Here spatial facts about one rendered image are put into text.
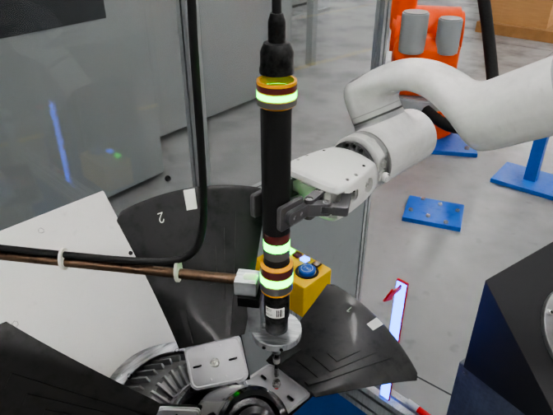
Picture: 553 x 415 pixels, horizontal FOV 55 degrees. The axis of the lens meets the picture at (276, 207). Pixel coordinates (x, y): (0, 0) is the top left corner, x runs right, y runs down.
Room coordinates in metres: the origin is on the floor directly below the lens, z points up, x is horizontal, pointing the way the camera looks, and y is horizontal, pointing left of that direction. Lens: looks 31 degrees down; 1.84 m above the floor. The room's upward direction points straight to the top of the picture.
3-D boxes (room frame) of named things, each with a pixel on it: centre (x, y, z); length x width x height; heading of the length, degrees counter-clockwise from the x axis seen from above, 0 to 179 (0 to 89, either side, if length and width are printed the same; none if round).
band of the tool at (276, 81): (0.56, 0.00, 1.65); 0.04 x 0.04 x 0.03
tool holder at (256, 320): (0.56, 0.01, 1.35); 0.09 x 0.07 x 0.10; 81
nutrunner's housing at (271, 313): (0.56, 0.00, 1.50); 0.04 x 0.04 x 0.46
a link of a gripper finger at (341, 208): (0.58, -0.08, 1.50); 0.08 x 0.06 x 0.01; 16
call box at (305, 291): (1.02, -0.04, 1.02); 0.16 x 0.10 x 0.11; 46
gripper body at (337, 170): (0.64, -0.07, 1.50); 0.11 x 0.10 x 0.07; 136
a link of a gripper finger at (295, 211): (0.54, -0.03, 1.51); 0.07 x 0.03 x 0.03; 136
